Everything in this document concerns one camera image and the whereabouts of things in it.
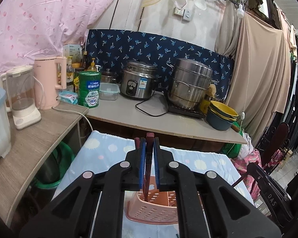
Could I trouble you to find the wet wipes pack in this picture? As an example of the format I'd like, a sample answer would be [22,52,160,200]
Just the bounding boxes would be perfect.
[57,90,78,104]

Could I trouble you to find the green milk powder can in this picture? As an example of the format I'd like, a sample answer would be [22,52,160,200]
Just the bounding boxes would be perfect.
[78,71,101,108]

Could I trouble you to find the pink dotted curtain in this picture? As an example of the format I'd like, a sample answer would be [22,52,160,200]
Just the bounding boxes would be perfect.
[0,0,114,74]

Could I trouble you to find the green plastic basin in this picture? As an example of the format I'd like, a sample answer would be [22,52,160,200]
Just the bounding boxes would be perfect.
[31,141,75,190]

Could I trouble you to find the white cord with switch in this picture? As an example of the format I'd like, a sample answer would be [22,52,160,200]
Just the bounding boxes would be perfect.
[225,14,252,154]

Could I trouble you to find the white blender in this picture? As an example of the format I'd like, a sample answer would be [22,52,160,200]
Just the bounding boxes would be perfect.
[0,65,41,130]

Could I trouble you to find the navy floral cloth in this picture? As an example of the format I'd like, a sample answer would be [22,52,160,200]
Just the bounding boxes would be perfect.
[86,29,234,101]

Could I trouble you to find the sauce bottle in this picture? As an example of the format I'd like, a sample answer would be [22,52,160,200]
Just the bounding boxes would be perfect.
[66,56,74,92]

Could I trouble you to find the small steel lidded pot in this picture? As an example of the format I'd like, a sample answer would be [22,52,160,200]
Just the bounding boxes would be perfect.
[101,68,118,84]

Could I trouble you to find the steel rice cooker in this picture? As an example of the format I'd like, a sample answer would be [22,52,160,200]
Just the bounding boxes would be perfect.
[120,60,158,100]

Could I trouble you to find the clear food container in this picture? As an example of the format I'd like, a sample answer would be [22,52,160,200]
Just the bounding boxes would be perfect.
[99,82,120,101]

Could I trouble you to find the wall power socket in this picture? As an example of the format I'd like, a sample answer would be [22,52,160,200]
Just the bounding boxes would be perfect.
[173,7,192,22]

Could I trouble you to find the pink perforated utensil holder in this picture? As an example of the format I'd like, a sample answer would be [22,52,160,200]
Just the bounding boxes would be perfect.
[126,176,178,225]

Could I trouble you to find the beige hanging cloth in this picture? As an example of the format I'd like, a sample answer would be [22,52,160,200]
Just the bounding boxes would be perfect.
[215,2,291,143]

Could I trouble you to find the yellow pump bottle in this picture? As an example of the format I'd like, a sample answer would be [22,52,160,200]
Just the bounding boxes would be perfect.
[88,58,97,71]

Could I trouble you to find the white hanging strainer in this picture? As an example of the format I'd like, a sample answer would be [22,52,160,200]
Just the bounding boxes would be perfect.
[194,0,207,11]

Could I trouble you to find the white carton box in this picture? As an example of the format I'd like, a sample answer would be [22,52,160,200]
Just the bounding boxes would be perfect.
[63,44,82,63]

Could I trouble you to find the blue dotted tablecloth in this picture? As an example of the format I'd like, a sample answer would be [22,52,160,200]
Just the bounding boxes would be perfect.
[54,131,241,237]

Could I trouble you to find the pink electric kettle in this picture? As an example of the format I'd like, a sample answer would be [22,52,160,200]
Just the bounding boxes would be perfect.
[33,57,67,110]

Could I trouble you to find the dark maroon chopstick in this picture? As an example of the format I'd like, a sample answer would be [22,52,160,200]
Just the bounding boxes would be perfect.
[134,138,140,149]
[142,132,154,202]

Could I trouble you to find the black induction cooker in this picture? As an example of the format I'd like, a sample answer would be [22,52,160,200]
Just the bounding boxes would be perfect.
[168,103,205,119]

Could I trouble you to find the brown plush toy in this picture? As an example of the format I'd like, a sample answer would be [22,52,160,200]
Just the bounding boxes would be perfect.
[199,84,216,114]

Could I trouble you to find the large steel steamer pot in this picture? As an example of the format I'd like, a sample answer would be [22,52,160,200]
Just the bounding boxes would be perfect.
[168,58,213,111]

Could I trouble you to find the hanging clothes rack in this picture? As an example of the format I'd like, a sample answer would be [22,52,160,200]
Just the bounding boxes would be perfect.
[248,0,298,179]

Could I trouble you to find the pink floral fabric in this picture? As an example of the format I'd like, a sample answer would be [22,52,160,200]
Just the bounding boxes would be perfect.
[231,148,264,201]

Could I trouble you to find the white kettle cable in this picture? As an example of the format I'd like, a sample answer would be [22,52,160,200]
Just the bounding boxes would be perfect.
[33,75,94,132]

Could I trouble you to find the black power cable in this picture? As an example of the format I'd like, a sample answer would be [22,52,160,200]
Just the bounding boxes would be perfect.
[135,90,169,118]

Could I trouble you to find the stacked blue yellow bowls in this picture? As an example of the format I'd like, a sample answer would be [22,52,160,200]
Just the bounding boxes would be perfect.
[206,101,238,131]

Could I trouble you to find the white light bulb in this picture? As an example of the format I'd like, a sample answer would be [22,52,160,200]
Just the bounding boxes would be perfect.
[236,0,245,19]

